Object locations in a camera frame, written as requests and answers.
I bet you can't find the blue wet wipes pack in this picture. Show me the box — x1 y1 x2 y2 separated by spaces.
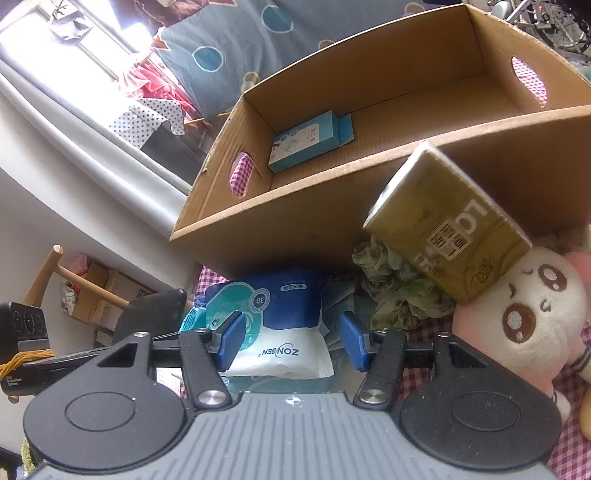
180 267 334 380

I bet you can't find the pink white plush toy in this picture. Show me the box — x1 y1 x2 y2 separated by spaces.
452 247 590 420

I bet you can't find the magenta checkered tablecloth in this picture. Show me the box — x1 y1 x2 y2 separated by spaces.
187 267 590 479

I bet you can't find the green crumpled cloth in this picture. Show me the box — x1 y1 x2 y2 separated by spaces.
352 236 456 331

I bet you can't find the wooden chair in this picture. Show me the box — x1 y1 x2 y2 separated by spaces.
22 244 130 311

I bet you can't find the gold tissue pack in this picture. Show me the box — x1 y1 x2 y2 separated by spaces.
363 142 532 304

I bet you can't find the brown cardboard box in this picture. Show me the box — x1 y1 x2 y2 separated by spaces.
171 5 590 278

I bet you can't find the blue mask carton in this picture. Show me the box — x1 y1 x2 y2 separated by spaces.
269 111 355 173

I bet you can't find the polka dot cloth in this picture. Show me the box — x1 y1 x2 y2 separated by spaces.
108 98 185 149

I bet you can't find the red cloth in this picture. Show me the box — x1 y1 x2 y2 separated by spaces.
118 63 198 119

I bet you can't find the blue patterned quilt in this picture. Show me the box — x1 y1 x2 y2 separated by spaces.
153 1 478 120

